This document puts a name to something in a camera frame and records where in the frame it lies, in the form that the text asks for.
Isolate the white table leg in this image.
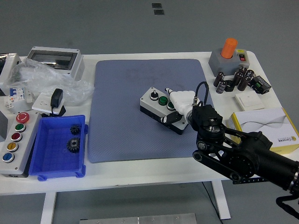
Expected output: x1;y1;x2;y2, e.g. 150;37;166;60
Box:
211;180;232;220
40;191;57;224

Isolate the blue plastic bin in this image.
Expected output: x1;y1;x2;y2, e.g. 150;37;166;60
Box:
28;114;89;182

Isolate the grey metal base plate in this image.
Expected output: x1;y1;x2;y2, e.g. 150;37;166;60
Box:
79;213;197;224

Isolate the grey red-black switch box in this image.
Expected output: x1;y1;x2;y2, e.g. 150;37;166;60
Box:
235;49;250;68

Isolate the black cable under table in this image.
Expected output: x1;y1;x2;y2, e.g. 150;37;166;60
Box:
202;181;222;220

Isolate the grey enclosure with clear lid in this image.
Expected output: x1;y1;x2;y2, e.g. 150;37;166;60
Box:
26;46;84;82

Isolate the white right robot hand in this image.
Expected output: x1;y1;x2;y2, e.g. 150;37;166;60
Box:
160;87;196;125

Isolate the white wall socket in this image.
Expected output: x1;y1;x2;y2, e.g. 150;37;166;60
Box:
31;93;63;112

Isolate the grey metal box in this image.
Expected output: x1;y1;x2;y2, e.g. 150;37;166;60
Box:
0;109;10;143

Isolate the grey five-button control station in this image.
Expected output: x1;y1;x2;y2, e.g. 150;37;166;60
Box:
0;112;40;178

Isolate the black power adapter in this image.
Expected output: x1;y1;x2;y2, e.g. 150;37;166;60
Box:
41;88;67;118

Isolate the white and yellow carton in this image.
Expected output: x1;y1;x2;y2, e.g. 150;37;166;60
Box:
228;107;299;155

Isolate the black power module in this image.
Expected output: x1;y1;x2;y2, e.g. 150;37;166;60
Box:
249;75;272;95

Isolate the large black gear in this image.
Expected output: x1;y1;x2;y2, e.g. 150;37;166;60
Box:
66;137;81;154

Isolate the black ring coil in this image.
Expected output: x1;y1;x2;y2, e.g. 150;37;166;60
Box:
224;79;236;92

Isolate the white circuit breaker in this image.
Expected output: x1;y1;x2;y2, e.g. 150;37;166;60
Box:
3;86;33;110

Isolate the blue-grey table mat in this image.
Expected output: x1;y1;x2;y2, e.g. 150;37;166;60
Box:
87;58;214;164

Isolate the grey block base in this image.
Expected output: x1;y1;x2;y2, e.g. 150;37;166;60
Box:
208;48;241;77

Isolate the grey four-control button box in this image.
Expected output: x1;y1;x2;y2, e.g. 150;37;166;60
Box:
140;86;189;135

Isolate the white enclosure box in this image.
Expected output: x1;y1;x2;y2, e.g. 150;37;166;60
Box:
0;53;22;96

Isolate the orange cylinder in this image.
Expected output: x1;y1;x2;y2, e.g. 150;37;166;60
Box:
221;38;238;59

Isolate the white wall switch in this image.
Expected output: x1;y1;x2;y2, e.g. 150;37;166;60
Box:
235;91;265;111

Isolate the clear plastic bag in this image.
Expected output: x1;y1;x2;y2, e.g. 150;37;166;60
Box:
4;57;95;105

